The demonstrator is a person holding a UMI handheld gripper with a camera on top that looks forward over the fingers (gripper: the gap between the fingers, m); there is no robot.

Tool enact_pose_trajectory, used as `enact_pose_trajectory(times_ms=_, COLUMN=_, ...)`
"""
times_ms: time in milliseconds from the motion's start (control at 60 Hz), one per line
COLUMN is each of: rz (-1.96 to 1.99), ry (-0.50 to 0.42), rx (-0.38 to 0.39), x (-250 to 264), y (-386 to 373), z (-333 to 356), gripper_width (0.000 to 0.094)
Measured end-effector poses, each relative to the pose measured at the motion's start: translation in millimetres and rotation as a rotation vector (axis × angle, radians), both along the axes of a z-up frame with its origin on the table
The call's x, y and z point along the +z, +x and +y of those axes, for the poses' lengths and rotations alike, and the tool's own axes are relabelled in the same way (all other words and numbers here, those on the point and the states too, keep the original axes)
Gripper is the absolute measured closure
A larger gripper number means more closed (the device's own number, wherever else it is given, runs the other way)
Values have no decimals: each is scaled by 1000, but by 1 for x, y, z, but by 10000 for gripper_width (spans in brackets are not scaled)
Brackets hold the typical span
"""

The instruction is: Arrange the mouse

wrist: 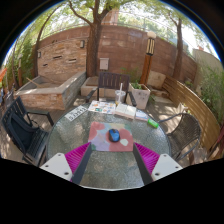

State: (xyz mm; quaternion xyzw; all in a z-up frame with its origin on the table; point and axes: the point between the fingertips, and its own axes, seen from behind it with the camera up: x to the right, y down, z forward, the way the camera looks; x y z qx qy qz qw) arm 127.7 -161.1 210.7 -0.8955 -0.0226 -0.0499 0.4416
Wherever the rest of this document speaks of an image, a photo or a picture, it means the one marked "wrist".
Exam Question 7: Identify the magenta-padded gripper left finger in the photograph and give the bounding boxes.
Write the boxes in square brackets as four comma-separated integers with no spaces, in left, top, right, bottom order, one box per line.
[39,142,93,185]

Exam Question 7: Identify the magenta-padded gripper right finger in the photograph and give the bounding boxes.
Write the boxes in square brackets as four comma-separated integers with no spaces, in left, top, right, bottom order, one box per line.
[132,142,184,185]

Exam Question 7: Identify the blue and black computer mouse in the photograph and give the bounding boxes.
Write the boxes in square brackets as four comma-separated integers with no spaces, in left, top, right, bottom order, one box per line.
[107,128,121,143]

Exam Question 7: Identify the floral red mouse pad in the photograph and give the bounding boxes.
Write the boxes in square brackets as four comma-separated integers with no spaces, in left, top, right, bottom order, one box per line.
[87,121,134,153]

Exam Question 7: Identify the small green box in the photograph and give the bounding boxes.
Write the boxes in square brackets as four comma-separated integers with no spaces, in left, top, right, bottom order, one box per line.
[147,118,160,129]

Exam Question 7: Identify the small closed notebook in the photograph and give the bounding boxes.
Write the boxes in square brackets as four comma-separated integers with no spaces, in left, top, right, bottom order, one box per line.
[134,109,150,122]

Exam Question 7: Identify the white license plate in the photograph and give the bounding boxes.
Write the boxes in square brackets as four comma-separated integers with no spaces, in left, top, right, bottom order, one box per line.
[63,105,88,122]

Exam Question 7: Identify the brown wicker chair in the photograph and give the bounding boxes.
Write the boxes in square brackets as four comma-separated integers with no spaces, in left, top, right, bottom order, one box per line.
[158,112,202,164]

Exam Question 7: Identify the colourful picture booklet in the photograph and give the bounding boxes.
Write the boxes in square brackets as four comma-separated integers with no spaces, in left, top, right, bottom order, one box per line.
[87,100,117,115]

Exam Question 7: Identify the black metal chair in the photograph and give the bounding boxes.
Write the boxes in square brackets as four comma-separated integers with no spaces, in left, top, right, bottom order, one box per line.
[0,95,55,167]

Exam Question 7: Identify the small white plant pot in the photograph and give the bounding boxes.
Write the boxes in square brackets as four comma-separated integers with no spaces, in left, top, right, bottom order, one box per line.
[178,102,189,114]

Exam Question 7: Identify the white square planter with plant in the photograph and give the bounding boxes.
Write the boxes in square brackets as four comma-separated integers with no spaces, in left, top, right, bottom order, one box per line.
[128,81,152,110]

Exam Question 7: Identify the raised stone garden bed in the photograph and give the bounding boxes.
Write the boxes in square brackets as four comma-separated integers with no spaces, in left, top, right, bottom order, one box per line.
[13,70,88,112]

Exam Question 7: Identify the clear plastic cup with straw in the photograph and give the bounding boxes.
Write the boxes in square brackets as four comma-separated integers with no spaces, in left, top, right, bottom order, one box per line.
[114,82,127,105]

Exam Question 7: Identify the dark wooden slatted chair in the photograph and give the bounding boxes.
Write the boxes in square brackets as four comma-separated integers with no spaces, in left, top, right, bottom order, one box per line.
[85,71,138,108]

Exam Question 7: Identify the grey utility box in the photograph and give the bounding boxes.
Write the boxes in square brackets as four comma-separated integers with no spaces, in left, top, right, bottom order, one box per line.
[99,57,110,71]

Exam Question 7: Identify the slim tree by fence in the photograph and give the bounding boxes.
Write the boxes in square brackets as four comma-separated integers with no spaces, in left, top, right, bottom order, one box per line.
[166,14,184,83]

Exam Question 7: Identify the large forked tree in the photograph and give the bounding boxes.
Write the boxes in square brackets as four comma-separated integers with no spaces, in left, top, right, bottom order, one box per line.
[68,0,121,78]

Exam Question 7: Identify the wooden garden lamp post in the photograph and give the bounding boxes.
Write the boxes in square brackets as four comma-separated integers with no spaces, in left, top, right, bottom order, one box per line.
[139,30,157,85]

